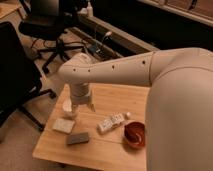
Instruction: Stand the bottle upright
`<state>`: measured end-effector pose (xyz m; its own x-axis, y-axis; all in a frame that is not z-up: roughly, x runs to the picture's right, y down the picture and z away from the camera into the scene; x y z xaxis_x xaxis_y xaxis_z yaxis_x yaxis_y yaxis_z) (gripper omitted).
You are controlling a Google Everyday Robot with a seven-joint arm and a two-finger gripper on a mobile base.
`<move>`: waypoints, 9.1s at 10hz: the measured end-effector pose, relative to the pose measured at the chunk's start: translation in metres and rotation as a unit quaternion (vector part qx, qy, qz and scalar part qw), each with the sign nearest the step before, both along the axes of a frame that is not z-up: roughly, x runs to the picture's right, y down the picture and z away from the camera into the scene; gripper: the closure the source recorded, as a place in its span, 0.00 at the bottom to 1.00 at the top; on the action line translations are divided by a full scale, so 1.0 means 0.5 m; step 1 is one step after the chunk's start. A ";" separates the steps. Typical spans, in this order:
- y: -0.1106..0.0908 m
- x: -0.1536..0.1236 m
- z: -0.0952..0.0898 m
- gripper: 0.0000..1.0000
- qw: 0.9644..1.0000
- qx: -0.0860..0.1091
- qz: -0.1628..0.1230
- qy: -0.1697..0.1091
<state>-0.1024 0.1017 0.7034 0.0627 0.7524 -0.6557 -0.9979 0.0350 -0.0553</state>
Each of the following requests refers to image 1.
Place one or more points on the black office chair left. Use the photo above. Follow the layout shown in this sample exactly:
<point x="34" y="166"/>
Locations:
<point x="20" y="79"/>

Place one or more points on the grey sponge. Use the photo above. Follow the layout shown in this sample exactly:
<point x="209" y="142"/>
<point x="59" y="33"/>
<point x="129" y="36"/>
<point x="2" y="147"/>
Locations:
<point x="77" y="138"/>

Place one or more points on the white cup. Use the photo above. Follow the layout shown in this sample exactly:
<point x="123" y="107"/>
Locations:
<point x="67" y="108"/>

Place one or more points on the black office chair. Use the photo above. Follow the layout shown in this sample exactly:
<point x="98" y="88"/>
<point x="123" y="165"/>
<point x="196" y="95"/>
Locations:
<point x="47" y="20"/>
<point x="20" y="79"/>

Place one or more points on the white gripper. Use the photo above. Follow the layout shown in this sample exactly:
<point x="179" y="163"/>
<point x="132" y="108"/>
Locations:
<point x="80" y="94"/>

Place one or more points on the power strip with cables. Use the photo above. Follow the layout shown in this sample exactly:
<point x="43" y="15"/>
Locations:
<point x="97" y="50"/>

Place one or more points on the red bowl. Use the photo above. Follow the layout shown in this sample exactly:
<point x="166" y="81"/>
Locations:
<point x="134" y="135"/>

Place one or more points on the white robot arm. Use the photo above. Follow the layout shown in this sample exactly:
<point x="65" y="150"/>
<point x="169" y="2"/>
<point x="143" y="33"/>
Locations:
<point x="179" y="108"/>

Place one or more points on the black office chair back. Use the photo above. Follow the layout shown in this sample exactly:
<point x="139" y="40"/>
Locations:
<point x="47" y="20"/>

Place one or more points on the white spray bottle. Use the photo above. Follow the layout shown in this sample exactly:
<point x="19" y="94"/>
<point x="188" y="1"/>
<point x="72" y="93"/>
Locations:
<point x="89" y="9"/>

